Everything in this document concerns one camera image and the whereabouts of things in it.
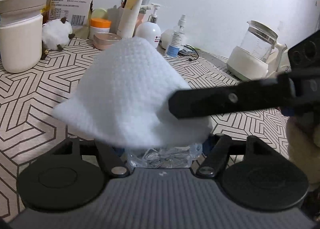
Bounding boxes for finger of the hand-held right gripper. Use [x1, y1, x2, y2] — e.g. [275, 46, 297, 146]
[168, 72, 297, 119]

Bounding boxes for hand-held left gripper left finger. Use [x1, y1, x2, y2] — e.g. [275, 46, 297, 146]
[37, 136, 130, 178]

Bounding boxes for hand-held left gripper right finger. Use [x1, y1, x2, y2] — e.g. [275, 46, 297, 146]
[196, 133, 288, 179]

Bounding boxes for clear plastic water bottle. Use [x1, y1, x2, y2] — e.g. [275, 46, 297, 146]
[122, 143, 203, 169]

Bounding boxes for white wipe cloth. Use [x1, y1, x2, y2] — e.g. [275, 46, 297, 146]
[51, 37, 213, 150]

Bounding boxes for person's right hand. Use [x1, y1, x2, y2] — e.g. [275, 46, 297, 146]
[285, 114, 320, 189]

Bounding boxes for glass electric kettle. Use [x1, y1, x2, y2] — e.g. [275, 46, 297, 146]
[226, 20, 288, 81]

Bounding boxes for grey power adapter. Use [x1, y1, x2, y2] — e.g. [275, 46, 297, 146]
[179, 45, 194, 55]

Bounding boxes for clear spray bottle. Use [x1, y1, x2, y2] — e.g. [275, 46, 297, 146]
[165, 14, 187, 57]

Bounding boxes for white round device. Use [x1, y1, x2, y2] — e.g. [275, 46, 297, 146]
[160, 29, 175, 49]

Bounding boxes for geometric patterned tablecloth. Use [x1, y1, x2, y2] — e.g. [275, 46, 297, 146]
[0, 36, 300, 219]

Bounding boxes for white pump bottle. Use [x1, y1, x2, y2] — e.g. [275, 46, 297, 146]
[135, 3, 161, 48]

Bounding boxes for pink holder cup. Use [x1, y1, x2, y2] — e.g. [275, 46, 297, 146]
[135, 10, 148, 29]

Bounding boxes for pink rectangular case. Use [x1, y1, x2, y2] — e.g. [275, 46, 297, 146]
[93, 32, 123, 50]

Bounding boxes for white cosmetic tube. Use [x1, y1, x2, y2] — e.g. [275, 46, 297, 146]
[116, 0, 147, 39]

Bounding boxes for white pen cup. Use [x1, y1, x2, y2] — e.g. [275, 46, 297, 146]
[117, 6, 125, 33]

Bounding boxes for white plush sheep toy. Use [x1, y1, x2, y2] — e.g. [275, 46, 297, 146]
[41, 17, 76, 60]

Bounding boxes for white jar orange lid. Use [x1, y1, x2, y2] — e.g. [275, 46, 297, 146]
[89, 18, 112, 40]

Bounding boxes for white and beige canister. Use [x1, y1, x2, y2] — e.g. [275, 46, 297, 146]
[0, 0, 48, 73]

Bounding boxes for green round jar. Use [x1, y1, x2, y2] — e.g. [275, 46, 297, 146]
[91, 7, 108, 19]

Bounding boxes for black cable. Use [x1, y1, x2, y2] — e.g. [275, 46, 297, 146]
[184, 44, 200, 62]

